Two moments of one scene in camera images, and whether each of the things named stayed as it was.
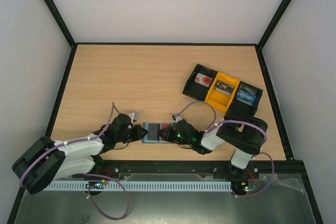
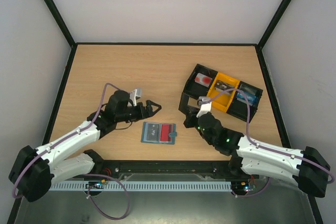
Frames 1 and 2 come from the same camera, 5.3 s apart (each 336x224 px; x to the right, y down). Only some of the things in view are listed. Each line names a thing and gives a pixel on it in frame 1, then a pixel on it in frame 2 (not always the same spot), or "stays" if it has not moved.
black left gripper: x=138 y=128 → x=148 y=113
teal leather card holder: x=153 y=136 stays
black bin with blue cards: x=245 y=102 stays
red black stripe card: x=165 y=126 stays
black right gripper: x=171 y=134 → x=189 y=121
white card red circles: x=202 y=79 stays
